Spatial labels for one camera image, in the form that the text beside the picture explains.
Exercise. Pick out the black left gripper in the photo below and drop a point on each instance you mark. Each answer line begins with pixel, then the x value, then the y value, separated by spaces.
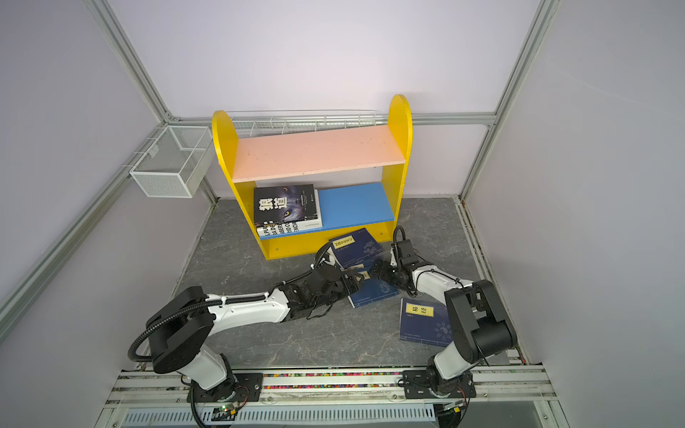
pixel 346 289

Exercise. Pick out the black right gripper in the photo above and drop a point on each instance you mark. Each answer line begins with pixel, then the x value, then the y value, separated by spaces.
pixel 383 275

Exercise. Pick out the dark blue book top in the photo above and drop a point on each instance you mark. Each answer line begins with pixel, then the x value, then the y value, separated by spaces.
pixel 354 248

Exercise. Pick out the white book black text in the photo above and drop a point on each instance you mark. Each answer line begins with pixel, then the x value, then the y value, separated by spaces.
pixel 288 228

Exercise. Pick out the dark book white characters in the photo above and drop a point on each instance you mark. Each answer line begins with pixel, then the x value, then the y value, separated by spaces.
pixel 287 205

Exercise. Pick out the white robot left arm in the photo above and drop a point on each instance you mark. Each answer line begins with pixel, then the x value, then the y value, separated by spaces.
pixel 174 339

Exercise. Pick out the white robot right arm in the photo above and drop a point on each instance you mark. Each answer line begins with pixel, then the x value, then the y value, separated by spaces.
pixel 480 324

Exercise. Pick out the dark blue book under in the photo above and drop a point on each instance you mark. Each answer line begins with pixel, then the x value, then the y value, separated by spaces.
pixel 372 290

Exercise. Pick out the blue book yellow label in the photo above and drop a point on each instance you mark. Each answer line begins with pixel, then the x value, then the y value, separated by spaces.
pixel 425 322

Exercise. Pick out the white mesh basket box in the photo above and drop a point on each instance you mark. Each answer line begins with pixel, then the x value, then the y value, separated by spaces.
pixel 175 163

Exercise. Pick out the white vented cable duct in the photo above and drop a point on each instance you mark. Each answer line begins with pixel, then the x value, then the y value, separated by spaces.
pixel 281 416

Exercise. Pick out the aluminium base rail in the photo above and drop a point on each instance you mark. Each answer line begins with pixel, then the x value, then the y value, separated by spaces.
pixel 319 386

